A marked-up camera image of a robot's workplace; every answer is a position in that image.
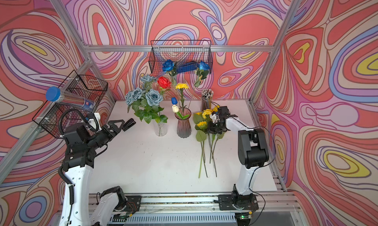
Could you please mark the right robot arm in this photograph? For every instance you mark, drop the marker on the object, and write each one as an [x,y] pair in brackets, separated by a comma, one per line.
[253,155]

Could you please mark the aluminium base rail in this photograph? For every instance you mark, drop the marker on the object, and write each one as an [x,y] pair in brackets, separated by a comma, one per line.
[271,208]

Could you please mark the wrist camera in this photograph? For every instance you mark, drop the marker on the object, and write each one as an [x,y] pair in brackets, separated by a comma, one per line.
[214,117]
[93,120]

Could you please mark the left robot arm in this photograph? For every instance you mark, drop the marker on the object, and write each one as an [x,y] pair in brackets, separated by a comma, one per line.
[83,136]

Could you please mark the clear textured glass vase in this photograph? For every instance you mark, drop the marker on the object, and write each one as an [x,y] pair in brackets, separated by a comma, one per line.
[160,129]

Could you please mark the black wire basket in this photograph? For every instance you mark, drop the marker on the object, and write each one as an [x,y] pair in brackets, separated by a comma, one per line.
[48,117]
[180,52]

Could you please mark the ribbed pink grey vase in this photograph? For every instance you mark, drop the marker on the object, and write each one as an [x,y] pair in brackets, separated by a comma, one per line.
[184,128]

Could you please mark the blue capped pencil tube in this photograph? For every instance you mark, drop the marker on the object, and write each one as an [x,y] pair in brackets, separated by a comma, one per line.
[55,94]

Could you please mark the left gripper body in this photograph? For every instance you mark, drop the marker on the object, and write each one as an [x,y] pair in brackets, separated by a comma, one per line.
[101,138]

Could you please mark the white tulip bud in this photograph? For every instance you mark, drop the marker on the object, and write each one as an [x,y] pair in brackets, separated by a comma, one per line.
[175,108]

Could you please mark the right blue rose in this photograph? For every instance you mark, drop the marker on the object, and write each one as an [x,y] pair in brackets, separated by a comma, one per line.
[202,71]

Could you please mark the left blue rose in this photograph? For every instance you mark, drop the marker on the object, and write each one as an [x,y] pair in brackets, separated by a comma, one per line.
[169,67]

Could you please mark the red rose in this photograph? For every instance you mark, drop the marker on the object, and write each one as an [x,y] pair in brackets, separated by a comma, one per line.
[164,83]

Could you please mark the yellow rose spray stem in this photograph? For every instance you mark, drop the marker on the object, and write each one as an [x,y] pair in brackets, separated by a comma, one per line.
[197,118]

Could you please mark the yellow sunflower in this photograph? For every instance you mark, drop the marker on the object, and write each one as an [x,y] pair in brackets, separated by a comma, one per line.
[220,136]

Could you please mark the back black wire basket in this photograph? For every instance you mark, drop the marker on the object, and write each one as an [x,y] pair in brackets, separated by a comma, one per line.
[180,52]

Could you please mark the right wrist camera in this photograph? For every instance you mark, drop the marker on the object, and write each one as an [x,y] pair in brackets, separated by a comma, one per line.
[214,117]

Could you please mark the blue object in basket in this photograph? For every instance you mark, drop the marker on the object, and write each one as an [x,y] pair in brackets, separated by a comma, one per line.
[187,67]

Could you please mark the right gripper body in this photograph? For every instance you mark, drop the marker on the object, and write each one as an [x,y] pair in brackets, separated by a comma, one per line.
[216,128]

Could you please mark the left black wire basket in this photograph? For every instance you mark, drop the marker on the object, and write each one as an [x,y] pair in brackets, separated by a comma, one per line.
[48,117]

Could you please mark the small blue tulip bud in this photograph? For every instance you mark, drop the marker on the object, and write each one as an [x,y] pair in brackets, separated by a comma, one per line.
[174,101]

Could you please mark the black stapler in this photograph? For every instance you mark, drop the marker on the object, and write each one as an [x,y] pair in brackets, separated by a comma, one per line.
[128,124]

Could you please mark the grey blue rose bunch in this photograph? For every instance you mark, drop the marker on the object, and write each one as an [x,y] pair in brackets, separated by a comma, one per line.
[145,101]

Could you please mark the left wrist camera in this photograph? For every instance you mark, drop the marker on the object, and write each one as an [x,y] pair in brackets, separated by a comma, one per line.
[93,120]

